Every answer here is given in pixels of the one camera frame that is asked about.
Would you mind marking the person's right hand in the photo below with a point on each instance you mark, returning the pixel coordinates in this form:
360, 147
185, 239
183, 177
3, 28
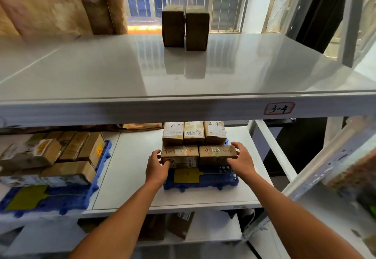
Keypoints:
245, 167

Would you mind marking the person's left hand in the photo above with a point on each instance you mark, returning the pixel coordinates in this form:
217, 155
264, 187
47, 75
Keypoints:
155, 173

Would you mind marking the taped brown cardboard box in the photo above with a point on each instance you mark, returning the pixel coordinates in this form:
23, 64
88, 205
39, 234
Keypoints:
217, 154

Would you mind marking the yellow tag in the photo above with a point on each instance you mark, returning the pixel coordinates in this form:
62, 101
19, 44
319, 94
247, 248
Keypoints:
26, 198
186, 176

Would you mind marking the blue plastic pallet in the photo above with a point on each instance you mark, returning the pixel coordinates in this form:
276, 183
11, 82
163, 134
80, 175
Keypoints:
67, 200
211, 179

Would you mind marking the boxes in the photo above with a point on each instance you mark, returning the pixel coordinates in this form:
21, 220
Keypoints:
73, 147
194, 134

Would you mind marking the slim brown cardboard box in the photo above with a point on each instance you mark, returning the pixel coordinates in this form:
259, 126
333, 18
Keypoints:
179, 226

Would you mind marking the white metal shelving rack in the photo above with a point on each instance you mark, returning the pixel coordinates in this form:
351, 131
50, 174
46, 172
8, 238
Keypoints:
117, 71

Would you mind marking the brown cardboard box orange sticker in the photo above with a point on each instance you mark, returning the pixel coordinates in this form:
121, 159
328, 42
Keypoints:
197, 28

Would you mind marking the person's left forearm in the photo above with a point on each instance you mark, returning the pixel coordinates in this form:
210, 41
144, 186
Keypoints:
123, 223

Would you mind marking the person's right forearm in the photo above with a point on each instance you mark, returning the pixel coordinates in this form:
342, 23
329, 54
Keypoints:
293, 223

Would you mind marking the red-bordered white sticker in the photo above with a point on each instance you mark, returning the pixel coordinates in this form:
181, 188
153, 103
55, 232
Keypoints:
279, 109

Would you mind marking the bright green item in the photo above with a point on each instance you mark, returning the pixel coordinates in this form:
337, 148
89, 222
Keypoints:
373, 210

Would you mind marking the ornate beige metal gate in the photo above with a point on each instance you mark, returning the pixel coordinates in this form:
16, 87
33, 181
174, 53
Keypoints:
279, 9

